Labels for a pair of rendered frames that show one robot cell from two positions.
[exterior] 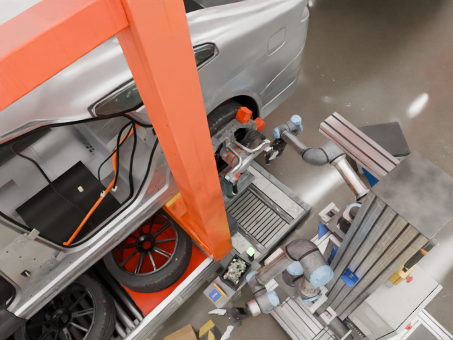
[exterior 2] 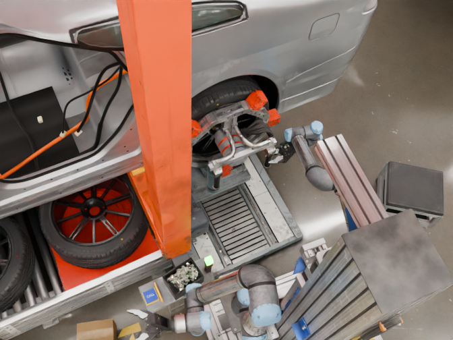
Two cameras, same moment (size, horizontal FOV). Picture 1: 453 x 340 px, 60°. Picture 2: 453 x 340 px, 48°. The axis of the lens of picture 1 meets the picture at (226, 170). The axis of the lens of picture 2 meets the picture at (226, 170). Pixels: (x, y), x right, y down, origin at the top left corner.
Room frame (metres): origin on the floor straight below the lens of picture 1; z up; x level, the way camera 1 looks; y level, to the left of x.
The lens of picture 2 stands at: (-0.03, -0.16, 3.41)
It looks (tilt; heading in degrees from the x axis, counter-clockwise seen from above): 62 degrees down; 3
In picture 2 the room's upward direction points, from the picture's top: 8 degrees clockwise
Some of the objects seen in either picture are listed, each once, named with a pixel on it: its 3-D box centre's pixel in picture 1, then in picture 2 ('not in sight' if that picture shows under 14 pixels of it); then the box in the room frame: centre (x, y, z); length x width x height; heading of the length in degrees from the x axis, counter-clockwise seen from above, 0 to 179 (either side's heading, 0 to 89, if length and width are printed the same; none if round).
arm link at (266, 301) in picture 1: (267, 301); (197, 321); (0.41, -0.10, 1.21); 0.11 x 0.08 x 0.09; 107
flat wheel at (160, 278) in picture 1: (148, 247); (96, 214); (1.11, 0.70, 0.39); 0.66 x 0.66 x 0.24
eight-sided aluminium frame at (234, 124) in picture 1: (228, 152); (225, 136); (1.56, -0.04, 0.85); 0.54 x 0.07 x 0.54; 126
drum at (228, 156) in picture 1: (235, 157); (230, 146); (1.50, -0.08, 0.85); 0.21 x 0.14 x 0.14; 36
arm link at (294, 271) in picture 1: (296, 268); (249, 297); (0.60, -0.31, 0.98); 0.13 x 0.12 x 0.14; 17
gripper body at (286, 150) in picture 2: (280, 143); (289, 148); (1.56, -0.42, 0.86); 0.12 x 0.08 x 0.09; 127
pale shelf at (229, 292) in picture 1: (232, 279); (177, 285); (0.74, 0.08, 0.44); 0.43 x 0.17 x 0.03; 126
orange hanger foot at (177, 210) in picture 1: (183, 209); (149, 185); (1.23, 0.35, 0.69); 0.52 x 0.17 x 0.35; 36
